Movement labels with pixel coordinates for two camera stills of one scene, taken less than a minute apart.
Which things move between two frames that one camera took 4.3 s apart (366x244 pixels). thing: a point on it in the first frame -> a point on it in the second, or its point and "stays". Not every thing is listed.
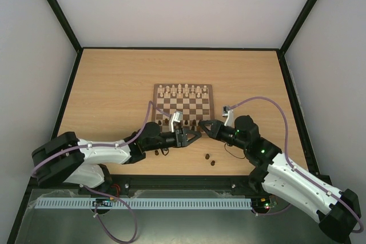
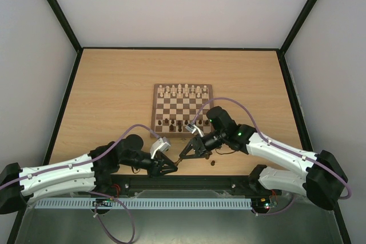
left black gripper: [181, 139] -> [155, 170]
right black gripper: [216, 129] -> [198, 145]
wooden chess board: [194, 102] stays
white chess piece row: [183, 90] stays
